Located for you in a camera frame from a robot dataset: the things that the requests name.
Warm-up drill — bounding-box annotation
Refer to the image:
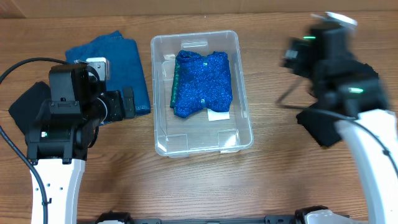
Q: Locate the black cloth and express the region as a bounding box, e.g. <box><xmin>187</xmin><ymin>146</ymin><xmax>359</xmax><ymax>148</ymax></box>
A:
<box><xmin>353</xmin><ymin>60</ymin><xmax>379</xmax><ymax>78</ymax></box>
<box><xmin>296</xmin><ymin>110</ymin><xmax>341</xmax><ymax>147</ymax></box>
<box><xmin>8</xmin><ymin>82</ymin><xmax>51</xmax><ymax>134</ymax></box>

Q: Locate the blue green sequin cloth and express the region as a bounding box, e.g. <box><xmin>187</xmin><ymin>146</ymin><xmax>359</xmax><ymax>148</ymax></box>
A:
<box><xmin>170</xmin><ymin>50</ymin><xmax>233</xmax><ymax>118</ymax></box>

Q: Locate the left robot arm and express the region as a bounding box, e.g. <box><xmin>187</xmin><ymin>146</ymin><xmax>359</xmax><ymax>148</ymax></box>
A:
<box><xmin>25</xmin><ymin>58</ymin><xmax>135</xmax><ymax>223</ymax></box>

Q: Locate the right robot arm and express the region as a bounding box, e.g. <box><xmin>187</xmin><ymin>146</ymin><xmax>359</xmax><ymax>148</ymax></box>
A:
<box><xmin>284</xmin><ymin>21</ymin><xmax>397</xmax><ymax>223</ymax></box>

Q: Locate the folded blue denim cloth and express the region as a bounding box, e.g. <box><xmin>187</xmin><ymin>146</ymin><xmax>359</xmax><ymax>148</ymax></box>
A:
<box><xmin>65</xmin><ymin>30</ymin><xmax>150</xmax><ymax>116</ymax></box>

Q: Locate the clear plastic storage bin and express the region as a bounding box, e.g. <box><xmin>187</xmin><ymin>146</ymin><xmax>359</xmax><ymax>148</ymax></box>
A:
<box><xmin>151</xmin><ymin>30</ymin><xmax>254</xmax><ymax>158</ymax></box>

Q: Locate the white label in bin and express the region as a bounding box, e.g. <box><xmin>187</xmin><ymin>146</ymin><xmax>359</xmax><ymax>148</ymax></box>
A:
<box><xmin>207</xmin><ymin>109</ymin><xmax>230</xmax><ymax>121</ymax></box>

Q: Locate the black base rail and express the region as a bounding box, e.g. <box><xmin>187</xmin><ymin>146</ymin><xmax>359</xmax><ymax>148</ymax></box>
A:
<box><xmin>119</xmin><ymin>215</ymin><xmax>299</xmax><ymax>224</ymax></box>

